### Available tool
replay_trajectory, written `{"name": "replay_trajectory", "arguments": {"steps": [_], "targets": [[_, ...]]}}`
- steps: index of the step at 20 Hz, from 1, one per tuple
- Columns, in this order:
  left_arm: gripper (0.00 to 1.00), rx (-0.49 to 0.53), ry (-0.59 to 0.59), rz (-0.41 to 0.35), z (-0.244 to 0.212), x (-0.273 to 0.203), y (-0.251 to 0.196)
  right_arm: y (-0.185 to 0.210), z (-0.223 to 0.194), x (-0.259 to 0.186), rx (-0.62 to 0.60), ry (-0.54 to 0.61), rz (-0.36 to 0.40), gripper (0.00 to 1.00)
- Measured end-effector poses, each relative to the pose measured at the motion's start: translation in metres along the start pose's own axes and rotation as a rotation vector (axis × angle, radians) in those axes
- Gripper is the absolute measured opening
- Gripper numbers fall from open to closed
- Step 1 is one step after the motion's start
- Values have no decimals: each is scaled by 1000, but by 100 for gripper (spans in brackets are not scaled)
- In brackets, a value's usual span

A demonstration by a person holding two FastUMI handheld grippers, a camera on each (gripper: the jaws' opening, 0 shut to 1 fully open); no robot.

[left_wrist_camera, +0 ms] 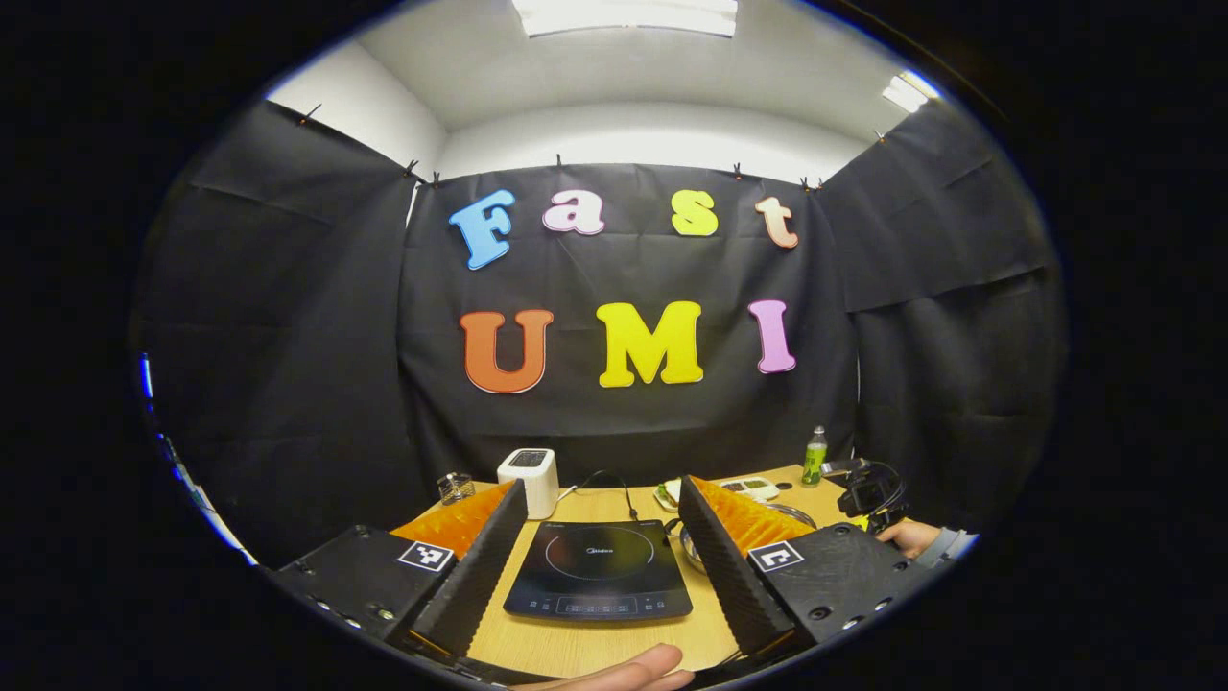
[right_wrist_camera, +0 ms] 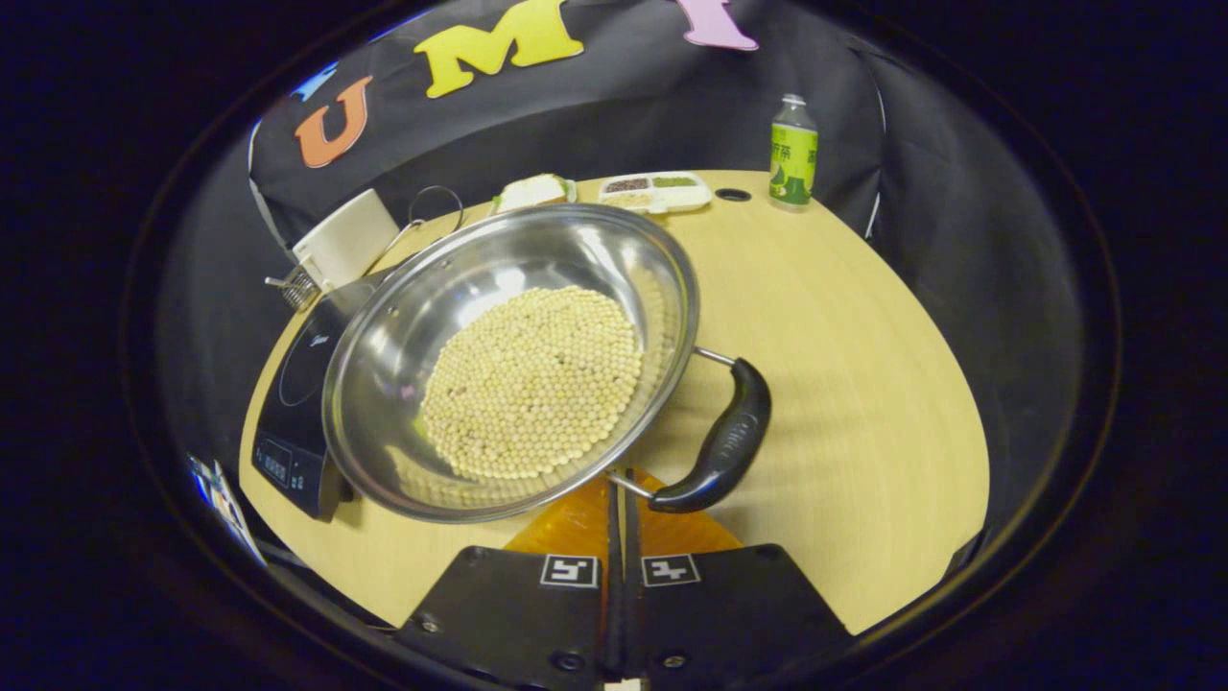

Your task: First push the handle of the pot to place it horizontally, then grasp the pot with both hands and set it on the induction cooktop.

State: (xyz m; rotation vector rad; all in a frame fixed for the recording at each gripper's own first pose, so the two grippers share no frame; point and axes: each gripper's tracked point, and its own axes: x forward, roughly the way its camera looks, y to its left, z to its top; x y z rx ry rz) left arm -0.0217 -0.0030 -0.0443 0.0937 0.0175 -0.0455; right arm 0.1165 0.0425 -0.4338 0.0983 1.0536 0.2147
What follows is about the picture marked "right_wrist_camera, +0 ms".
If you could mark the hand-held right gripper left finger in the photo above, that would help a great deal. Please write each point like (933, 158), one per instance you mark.
(518, 614)

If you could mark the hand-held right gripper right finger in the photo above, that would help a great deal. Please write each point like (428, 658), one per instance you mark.
(739, 605)

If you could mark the pile of soybeans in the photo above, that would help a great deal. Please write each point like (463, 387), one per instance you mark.
(532, 384)

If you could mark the black induction cooktop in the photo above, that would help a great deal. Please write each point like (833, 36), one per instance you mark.
(297, 441)

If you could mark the blue white printed board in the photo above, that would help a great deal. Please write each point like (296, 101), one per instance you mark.
(225, 504)

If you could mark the white toaster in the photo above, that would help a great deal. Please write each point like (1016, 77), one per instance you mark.
(345, 240)

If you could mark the white divided grain tray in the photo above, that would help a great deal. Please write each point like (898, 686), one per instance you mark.
(686, 195)

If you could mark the toy sandwich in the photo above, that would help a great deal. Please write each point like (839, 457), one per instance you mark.
(532, 190)

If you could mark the green drink bottle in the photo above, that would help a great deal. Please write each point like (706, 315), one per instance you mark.
(794, 158)

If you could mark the black backdrop cloth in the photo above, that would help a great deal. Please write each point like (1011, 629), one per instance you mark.
(624, 106)

